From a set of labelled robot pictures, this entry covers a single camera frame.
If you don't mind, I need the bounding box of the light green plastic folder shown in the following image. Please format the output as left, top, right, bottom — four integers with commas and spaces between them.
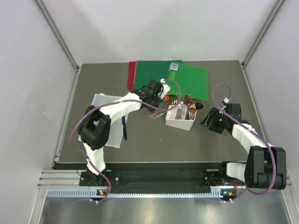
167, 62, 208, 101

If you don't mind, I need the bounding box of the dark blue table knife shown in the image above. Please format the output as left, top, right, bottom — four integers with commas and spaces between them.
121, 116, 128, 140

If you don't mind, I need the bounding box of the red folder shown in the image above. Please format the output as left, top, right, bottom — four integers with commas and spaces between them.
127, 61, 136, 90

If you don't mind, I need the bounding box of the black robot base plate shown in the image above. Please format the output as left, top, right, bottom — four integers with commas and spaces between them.
80, 169, 234, 188

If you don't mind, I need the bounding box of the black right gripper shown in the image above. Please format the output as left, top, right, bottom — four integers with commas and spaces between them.
200, 107, 229, 134

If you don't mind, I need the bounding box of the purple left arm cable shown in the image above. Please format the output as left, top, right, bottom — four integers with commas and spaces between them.
69, 78, 182, 203

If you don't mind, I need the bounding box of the dark green ring binder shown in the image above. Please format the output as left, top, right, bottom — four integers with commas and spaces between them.
134, 60, 183, 89

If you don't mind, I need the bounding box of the iridescent spoon pink bowl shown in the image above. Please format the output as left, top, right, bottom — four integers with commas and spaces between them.
188, 106, 197, 120

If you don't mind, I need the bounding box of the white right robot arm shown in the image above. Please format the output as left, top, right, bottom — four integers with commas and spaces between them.
200, 98, 286, 190

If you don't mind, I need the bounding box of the black iridescent spoon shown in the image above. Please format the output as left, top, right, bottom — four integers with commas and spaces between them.
189, 102, 204, 120

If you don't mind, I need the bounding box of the clear mesh zip pouch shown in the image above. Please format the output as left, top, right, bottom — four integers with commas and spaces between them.
92, 93, 123, 148

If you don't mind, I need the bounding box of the silver spoon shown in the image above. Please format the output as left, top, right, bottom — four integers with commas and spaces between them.
185, 98, 193, 108

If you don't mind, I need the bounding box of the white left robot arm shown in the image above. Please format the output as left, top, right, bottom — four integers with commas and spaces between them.
78, 79, 171, 185

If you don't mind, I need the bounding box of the white divided plastic container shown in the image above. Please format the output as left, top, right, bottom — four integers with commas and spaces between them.
165, 105, 197, 131

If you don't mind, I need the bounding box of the grey slotted cable duct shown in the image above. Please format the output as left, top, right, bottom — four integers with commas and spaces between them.
47, 189, 223, 198

